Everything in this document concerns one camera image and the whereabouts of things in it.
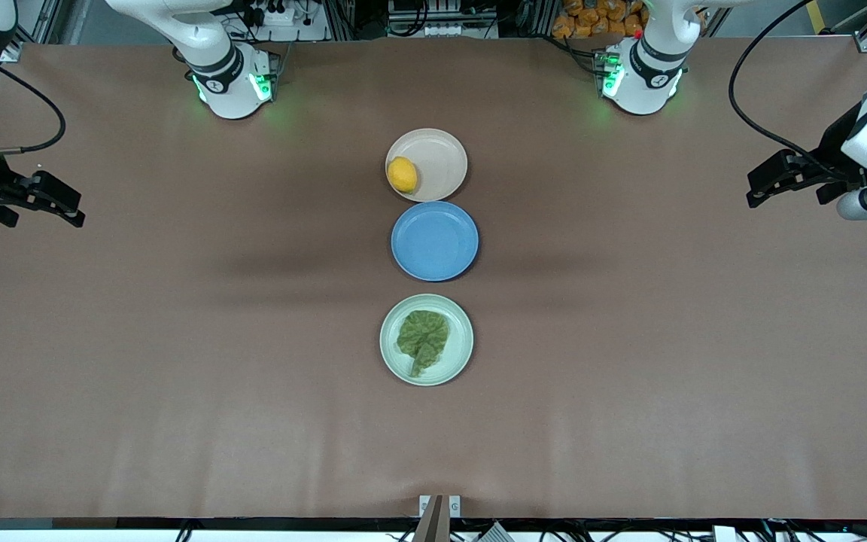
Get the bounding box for yellow lemon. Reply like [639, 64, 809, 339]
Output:
[387, 157, 419, 195]

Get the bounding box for green lettuce leaf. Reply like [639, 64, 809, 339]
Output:
[396, 310, 451, 378]

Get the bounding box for brown table cover sheet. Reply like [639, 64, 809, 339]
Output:
[0, 36, 867, 522]

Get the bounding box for orange snack packets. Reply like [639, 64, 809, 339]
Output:
[552, 0, 646, 40]

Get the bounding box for white power strip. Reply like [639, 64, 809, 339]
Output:
[260, 4, 300, 28]

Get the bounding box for beige round plate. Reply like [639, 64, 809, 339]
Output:
[385, 128, 469, 202]

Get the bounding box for blue round plate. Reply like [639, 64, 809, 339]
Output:
[391, 200, 479, 282]

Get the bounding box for white equipment rack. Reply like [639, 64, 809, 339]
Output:
[387, 0, 496, 40]

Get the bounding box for pale green round plate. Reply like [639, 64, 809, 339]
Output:
[379, 294, 474, 387]

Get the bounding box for brown upright pole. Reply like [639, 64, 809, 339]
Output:
[412, 495, 451, 542]

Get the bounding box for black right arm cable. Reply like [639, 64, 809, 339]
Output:
[0, 60, 67, 157]

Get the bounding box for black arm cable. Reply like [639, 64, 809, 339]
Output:
[729, 0, 856, 181]
[0, 60, 67, 157]

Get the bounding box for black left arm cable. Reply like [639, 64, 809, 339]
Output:
[729, 0, 856, 181]

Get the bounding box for metal table edge bracket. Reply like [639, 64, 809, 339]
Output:
[418, 495, 461, 519]

